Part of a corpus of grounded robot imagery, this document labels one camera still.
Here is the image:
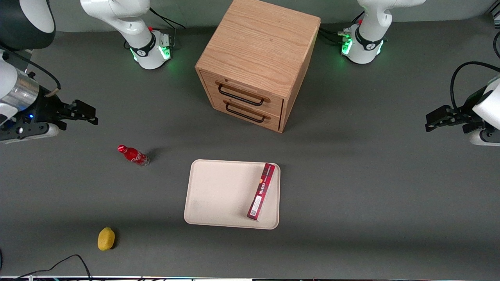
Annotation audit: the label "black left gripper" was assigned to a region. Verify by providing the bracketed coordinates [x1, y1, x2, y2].
[425, 87, 488, 134]

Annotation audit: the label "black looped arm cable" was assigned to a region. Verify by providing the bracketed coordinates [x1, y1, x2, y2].
[450, 61, 500, 110]

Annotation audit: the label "red cookie box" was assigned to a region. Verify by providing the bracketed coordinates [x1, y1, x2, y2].
[246, 162, 277, 222]

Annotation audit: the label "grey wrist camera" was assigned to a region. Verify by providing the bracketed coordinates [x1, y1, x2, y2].
[0, 122, 60, 145]
[469, 128, 500, 147]

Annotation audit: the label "wooden drawer cabinet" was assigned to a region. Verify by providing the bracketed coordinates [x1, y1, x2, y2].
[195, 0, 321, 134]

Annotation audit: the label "beige plastic tray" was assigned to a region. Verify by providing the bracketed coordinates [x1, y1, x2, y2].
[184, 159, 281, 230]

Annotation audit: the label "black right base cables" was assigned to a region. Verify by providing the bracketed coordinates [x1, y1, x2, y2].
[148, 7, 186, 50]

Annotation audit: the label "black drawer handle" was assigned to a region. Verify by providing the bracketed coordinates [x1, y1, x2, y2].
[225, 101, 267, 124]
[218, 84, 265, 107]

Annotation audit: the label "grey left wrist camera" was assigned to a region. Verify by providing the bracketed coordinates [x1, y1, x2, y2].
[469, 128, 500, 147]

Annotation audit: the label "black left base cables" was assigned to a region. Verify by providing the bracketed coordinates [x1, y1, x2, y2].
[318, 11, 366, 46]

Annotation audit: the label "thin black floor cable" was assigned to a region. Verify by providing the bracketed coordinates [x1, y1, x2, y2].
[0, 254, 93, 281]

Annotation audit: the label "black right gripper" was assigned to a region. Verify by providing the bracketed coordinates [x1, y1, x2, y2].
[24, 93, 98, 126]

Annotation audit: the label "black base cables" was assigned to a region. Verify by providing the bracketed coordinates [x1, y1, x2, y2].
[148, 7, 186, 50]
[318, 11, 366, 46]

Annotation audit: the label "red coke bottle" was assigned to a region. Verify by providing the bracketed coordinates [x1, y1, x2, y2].
[118, 144, 150, 167]

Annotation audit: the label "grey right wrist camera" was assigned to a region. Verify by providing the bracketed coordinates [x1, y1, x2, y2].
[0, 122, 60, 145]

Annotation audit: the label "yellow lemon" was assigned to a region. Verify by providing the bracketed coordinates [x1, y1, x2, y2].
[97, 227, 116, 251]

